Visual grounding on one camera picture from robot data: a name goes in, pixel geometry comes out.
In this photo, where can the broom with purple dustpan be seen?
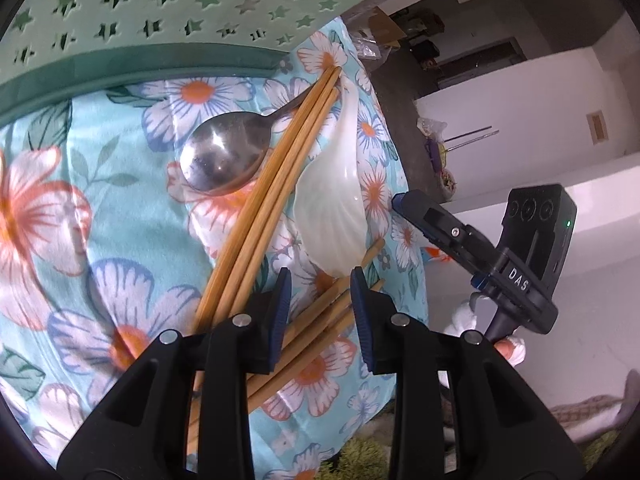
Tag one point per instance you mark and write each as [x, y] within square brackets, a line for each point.
[470, 139]

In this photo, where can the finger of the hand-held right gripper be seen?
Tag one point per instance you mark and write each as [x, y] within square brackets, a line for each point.
[440, 225]

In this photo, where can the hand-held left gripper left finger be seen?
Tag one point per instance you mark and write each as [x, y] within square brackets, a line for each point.
[282, 312]

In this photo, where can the green star-cutout plastic basket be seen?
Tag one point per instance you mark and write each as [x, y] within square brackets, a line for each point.
[150, 5]

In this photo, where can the floral blue blanket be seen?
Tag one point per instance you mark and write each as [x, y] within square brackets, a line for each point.
[125, 220]

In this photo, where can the yellowish tied plastic bag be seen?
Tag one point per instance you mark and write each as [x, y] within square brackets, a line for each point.
[430, 127]

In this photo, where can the person's right hand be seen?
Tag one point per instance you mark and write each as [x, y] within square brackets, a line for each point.
[515, 352]

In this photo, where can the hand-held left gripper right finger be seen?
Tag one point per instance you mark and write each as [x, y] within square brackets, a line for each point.
[360, 312]

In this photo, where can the metal spoon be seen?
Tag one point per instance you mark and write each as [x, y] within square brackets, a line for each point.
[220, 155]

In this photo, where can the green shaggy rug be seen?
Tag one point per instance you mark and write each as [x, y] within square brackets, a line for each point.
[365, 455]

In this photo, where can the cardboard box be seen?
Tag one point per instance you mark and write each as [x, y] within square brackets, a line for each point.
[382, 25]

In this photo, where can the white ceramic spoon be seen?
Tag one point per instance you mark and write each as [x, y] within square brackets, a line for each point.
[330, 210]

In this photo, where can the grey patterned cloth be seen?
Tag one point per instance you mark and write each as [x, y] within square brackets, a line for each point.
[590, 407]

